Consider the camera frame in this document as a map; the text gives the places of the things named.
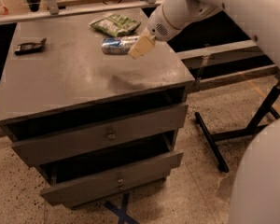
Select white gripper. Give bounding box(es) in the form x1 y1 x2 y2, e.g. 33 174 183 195
128 5 182 59

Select grey drawer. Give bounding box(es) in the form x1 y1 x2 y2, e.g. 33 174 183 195
12 103 188 166
40 148 185 209

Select blue tape cross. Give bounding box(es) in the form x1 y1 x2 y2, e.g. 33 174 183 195
104 193 140 224

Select silver blue redbull can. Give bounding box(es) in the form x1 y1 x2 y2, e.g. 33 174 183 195
101 35 139 55

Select upper grey drawer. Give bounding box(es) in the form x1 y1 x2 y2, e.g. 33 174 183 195
12 103 188 166

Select grey metal rail frame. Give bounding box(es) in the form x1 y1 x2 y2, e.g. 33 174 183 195
0 0 280 27

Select black metal table stand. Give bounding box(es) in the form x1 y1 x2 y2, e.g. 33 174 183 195
195 79 280 173

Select dark rxbar chocolate wrapper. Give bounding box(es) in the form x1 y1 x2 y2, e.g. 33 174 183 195
14 38 47 56

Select lower grey drawer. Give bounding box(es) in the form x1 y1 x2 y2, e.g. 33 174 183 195
40 148 185 209

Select grey drawer cabinet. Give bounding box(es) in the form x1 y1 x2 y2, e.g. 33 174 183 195
0 7 196 209

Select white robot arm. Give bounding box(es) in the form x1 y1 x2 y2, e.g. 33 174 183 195
129 0 280 224

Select green chip bag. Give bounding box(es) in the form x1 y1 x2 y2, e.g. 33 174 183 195
89 13 141 37

